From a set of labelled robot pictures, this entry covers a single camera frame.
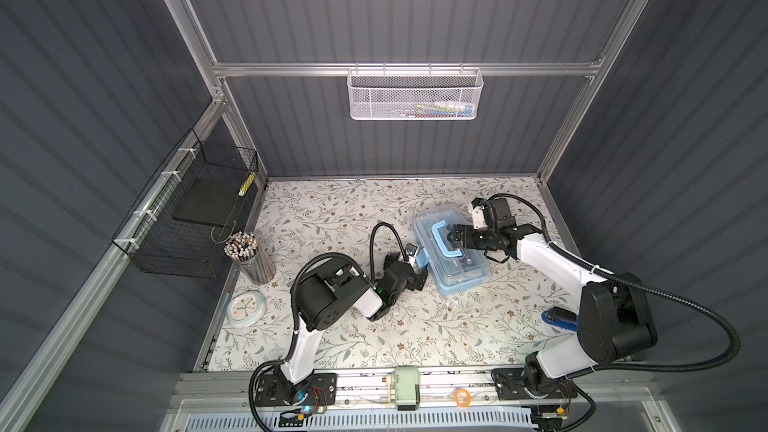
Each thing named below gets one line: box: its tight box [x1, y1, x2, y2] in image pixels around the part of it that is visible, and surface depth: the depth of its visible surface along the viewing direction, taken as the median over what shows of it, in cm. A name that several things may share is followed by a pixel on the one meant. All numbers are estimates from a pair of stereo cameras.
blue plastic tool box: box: [414, 206, 489, 296], surface depth 88 cm
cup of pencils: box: [224, 231, 277, 285], surface depth 82 cm
